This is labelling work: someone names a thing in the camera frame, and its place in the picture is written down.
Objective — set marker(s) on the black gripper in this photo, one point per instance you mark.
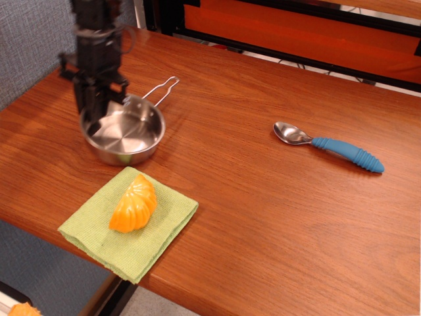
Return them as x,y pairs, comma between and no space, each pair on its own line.
97,59

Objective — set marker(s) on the silver frying pan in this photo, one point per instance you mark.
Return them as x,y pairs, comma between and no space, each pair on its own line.
130,133

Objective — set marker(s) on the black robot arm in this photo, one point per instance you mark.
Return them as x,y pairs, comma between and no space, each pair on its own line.
96,15

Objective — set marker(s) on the green cloth towel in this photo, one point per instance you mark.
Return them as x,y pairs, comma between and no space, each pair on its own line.
129,255

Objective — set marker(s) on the orange plastic fruit slice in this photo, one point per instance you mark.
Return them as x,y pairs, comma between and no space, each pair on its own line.
135,207

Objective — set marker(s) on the orange object at corner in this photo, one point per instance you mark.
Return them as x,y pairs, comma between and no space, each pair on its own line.
24,309

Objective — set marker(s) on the blue handled metal spoon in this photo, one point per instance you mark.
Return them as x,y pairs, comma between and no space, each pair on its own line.
292,135

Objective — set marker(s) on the black table leg frame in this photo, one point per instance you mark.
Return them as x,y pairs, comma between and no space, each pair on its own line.
111,297

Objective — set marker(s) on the orange black frame panel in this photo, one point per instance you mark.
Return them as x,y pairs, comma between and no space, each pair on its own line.
359,42

